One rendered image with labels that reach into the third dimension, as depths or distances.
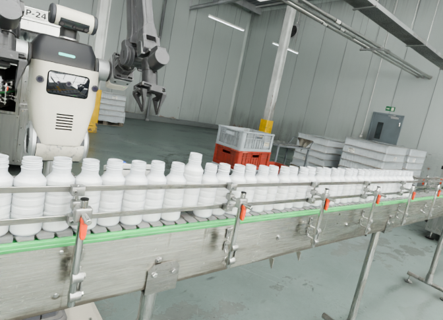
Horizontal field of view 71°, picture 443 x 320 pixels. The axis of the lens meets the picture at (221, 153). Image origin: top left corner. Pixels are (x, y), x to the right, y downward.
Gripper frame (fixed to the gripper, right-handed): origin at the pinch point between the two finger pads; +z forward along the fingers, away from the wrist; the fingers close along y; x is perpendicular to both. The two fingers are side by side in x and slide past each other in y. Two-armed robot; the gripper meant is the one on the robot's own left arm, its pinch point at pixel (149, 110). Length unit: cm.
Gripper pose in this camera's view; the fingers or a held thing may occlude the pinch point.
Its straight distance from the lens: 117.6
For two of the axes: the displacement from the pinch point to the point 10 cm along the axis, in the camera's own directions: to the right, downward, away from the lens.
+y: 6.9, 0.8, 7.2
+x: -7.3, 1.4, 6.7
